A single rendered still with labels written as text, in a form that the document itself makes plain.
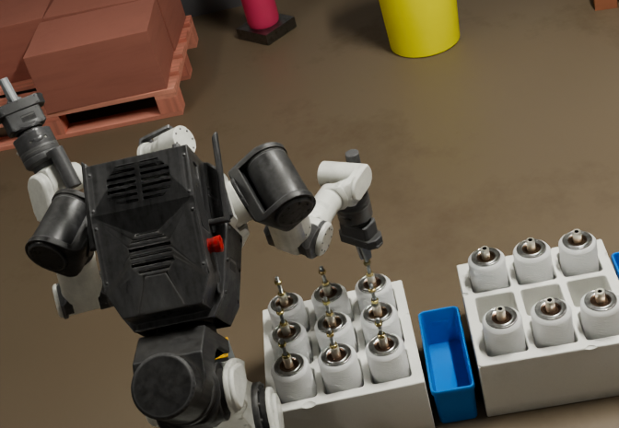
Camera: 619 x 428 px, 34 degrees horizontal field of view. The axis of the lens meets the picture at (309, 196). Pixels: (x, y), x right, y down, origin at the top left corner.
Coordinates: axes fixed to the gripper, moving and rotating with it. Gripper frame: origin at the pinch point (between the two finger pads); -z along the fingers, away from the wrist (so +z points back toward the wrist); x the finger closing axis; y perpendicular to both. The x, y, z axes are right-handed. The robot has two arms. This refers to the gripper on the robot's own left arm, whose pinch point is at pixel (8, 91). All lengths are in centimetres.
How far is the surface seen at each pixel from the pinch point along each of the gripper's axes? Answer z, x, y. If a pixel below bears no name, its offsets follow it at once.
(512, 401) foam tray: 119, 74, 7
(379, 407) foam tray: 104, 46, -2
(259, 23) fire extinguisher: -33, 157, -176
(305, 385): 91, 33, -8
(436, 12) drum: 6, 190, -101
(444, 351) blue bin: 105, 77, -18
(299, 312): 77, 47, -22
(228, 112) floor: 2, 112, -151
